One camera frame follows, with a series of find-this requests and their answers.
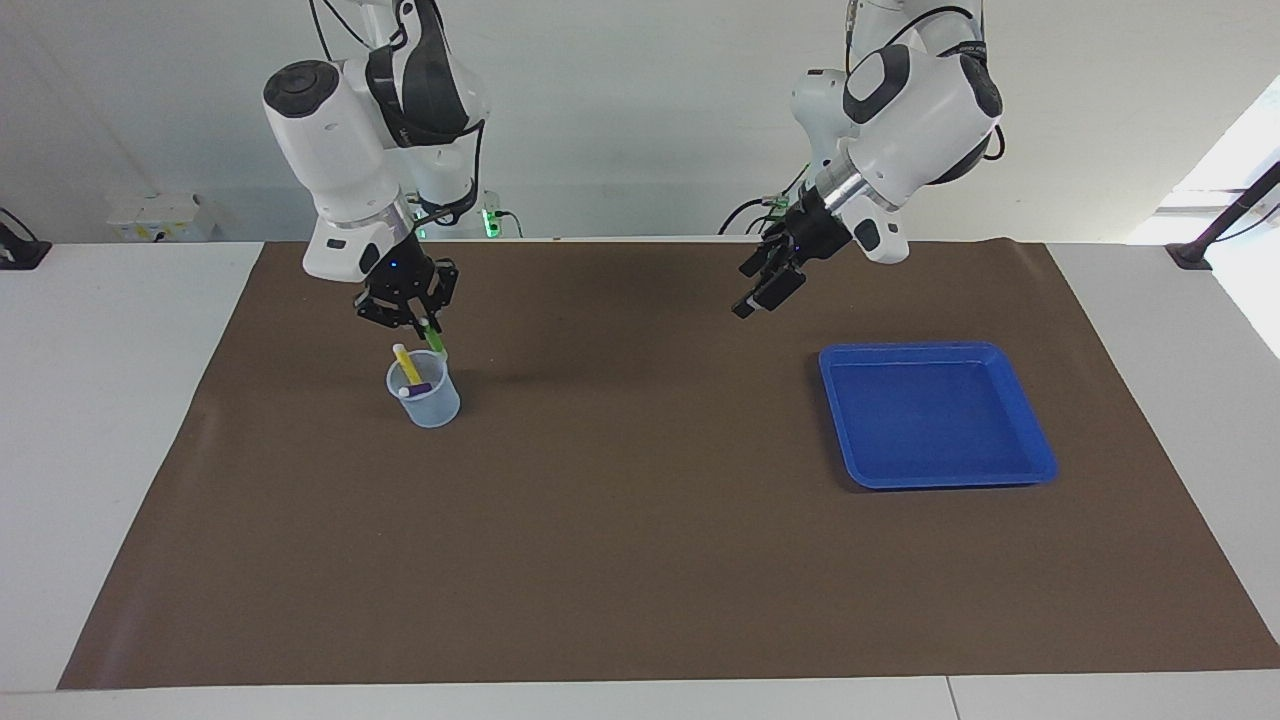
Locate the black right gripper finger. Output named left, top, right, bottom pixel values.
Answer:
left=355, top=294, right=417, bottom=332
left=420, top=262, right=461, bottom=337

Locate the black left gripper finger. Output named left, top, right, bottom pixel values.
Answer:
left=739, top=239, right=792, bottom=280
left=732, top=264, right=810, bottom=320

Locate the translucent plastic cup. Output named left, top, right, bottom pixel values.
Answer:
left=386, top=349, right=462, bottom=429

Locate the blue plastic tray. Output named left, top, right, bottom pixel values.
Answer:
left=818, top=342, right=1059, bottom=491

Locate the white power box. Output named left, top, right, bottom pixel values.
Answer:
left=107, top=193, right=216, bottom=242

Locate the brown table mat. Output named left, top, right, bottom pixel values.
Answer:
left=57, top=240, right=1280, bottom=691

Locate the black stand with pole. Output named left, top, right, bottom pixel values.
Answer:
left=1165, top=160, right=1280, bottom=273

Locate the black left base cable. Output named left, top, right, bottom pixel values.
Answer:
left=718, top=150, right=813, bottom=237

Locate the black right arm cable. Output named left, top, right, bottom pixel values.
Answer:
left=310, top=0, right=489, bottom=237

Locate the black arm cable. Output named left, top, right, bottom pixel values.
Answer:
left=310, top=0, right=489, bottom=237
left=845, top=0, right=1006, bottom=161

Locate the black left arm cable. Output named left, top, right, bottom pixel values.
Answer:
left=845, top=0, right=1006, bottom=161

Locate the black table clamp mount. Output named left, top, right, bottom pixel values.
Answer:
left=0, top=208, right=53, bottom=271

